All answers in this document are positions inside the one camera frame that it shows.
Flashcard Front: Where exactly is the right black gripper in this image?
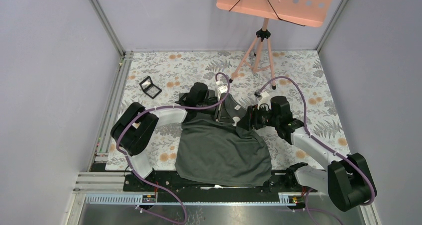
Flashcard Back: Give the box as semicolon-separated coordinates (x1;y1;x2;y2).
236;103;280;131

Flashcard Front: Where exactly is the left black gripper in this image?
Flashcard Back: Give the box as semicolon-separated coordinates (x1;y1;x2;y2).
197;97;234;124

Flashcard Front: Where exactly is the orange round brooch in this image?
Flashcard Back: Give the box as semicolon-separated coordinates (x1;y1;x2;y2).
232;116;240;126

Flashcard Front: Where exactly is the dark green t-shirt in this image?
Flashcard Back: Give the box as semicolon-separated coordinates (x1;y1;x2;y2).
175;111;272;187

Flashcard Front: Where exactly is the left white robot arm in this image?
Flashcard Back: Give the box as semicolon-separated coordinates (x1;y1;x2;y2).
110;82;229;191

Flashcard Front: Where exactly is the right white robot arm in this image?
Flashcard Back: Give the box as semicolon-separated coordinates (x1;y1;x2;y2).
236;96;377;212

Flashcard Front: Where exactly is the black brooch display box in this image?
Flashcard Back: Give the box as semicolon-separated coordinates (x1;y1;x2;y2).
139;76;162;99

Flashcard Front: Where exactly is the floral table mat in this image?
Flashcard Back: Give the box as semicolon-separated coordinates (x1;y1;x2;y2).
118;50;349;154

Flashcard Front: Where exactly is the pink music stand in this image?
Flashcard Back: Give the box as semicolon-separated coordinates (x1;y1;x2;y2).
216;0;333;83

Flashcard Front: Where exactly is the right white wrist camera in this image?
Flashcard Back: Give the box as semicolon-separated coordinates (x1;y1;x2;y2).
254;91;271;111

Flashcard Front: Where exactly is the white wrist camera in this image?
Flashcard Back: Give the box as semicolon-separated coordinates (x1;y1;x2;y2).
254;91;271;111
214;81;230;102

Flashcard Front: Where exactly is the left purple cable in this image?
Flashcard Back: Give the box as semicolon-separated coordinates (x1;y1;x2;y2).
115;72;231;225

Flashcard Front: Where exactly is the purple cable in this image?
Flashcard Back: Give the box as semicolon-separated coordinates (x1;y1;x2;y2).
115;72;231;225
255;76;378;225

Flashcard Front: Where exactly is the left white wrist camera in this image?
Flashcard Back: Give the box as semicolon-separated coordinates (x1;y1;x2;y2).
214;81;230;102

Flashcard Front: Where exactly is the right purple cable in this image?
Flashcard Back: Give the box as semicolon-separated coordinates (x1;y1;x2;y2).
255;76;378;225

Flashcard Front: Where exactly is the slotted cable duct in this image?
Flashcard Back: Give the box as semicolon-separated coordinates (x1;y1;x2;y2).
85;191;297;206

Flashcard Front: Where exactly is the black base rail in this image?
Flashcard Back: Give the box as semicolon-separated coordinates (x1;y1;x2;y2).
123;170;309;203

